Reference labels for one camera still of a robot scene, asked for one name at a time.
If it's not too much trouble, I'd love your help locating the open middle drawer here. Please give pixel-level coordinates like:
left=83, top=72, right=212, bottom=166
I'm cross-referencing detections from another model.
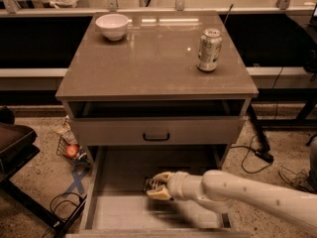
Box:
left=66, top=146, right=251, bottom=238

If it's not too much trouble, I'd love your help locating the black floor cable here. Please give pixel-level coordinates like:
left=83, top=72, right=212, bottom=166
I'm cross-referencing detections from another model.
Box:
left=41, top=191, right=86, bottom=238

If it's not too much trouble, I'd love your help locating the green white soda can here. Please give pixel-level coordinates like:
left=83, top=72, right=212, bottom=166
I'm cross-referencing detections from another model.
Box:
left=197, top=28, right=222, bottom=72

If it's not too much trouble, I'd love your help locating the red apple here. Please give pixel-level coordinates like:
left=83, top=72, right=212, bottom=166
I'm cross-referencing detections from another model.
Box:
left=65, top=145, right=79, bottom=159

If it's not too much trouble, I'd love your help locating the closed top drawer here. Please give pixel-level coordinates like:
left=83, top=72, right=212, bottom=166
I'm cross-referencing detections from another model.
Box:
left=70, top=117, right=245, bottom=146

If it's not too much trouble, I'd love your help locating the black rxbar chocolate bar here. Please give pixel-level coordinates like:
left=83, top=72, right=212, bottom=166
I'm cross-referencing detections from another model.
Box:
left=143, top=178, right=161, bottom=192

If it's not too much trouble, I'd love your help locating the black leaning bar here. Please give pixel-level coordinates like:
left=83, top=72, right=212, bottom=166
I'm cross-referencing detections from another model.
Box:
left=247, top=105, right=270, bottom=153

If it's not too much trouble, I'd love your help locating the black power cable right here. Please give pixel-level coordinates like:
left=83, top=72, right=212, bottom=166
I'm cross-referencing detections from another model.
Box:
left=230, top=134, right=275, bottom=176

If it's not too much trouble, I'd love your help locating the black drawer handle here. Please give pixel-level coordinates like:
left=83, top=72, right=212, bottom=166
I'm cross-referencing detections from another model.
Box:
left=143, top=133, right=170, bottom=142

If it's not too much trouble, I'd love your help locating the black chair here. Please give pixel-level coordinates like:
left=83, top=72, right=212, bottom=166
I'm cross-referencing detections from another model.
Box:
left=0, top=106, right=86, bottom=238

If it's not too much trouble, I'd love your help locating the grey sneaker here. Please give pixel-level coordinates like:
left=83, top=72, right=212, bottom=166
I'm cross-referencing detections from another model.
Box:
left=278, top=167, right=315, bottom=193

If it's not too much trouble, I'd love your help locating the black wire basket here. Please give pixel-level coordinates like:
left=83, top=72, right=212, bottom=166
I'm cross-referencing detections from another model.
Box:
left=56, top=138, right=90, bottom=167

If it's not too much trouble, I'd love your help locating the grey drawer cabinet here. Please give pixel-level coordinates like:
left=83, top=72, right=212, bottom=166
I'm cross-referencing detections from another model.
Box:
left=56, top=11, right=258, bottom=164

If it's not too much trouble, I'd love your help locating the white ceramic bowl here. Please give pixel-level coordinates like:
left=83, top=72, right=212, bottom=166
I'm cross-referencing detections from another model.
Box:
left=95, top=14, right=129, bottom=41

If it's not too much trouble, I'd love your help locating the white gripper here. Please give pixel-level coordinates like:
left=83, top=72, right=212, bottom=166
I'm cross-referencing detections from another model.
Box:
left=147, top=172, right=205, bottom=201

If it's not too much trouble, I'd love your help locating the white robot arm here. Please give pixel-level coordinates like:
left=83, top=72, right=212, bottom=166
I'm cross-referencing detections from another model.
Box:
left=144, top=170, right=317, bottom=236

